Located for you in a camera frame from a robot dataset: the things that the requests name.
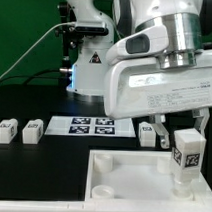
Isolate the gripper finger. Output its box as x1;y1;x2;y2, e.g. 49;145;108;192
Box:
192;107;210;135

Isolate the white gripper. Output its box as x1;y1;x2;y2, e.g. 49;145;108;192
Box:
104;49;212;149

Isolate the white square table top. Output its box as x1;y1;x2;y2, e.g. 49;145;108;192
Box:
85;147;212;210

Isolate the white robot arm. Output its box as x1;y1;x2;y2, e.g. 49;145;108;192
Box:
66;0;212;148

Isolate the white sheet with tags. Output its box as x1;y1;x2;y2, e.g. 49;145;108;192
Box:
46;116;135;138

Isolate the white L-shaped obstacle fence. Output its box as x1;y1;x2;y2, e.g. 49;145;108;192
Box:
0;176;212;212

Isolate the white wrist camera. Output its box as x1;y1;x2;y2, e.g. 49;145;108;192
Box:
106;25;169;65

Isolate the grey camera on stand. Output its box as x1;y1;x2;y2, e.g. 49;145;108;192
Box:
74;22;108;36

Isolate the black cable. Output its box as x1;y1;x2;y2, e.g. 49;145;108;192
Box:
0;66;71;92

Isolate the white cable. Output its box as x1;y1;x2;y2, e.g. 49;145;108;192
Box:
0;18;78;91

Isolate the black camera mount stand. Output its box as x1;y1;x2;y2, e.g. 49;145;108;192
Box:
55;2;83;87

